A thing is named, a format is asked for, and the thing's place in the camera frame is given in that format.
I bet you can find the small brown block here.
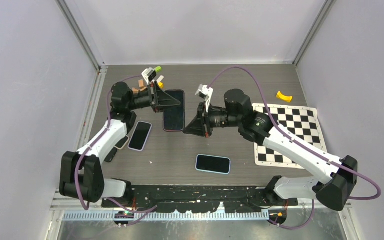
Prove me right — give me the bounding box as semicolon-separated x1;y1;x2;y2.
138;79;145;88

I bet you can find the phone in beige case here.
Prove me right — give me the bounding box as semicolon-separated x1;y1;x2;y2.
114;135;130;150

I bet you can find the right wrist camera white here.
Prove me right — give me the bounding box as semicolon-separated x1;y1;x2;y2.
195;84;214;113

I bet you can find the yellow curved block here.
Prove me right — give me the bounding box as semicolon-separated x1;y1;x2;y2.
276;91;293;103

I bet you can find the black phone near left edge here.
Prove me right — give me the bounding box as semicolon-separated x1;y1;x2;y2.
104;147;118;163

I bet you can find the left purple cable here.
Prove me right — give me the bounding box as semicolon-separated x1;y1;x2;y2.
74;75;144;211

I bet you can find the phone in lilac case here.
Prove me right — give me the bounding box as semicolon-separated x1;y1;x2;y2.
127;121;153;152

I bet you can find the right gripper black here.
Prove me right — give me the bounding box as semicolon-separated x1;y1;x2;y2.
183;101;241;139

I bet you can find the phone in light blue case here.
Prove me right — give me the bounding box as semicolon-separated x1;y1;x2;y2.
195;154;231;175

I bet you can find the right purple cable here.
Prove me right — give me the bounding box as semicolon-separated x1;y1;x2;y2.
207;65;382;201

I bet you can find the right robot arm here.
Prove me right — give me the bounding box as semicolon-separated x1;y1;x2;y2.
183;85;358;212

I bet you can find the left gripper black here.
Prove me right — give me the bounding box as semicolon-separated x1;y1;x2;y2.
127;82;182;114

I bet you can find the brown arch block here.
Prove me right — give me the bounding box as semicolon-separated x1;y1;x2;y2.
132;87;148;95

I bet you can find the purple cable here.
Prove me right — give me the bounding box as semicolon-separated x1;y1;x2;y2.
74;75;144;211
207;65;382;201

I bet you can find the checkerboard mat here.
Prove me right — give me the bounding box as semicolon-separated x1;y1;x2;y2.
251;103;328;170

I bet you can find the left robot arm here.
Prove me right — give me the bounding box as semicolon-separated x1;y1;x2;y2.
59;82;181;207

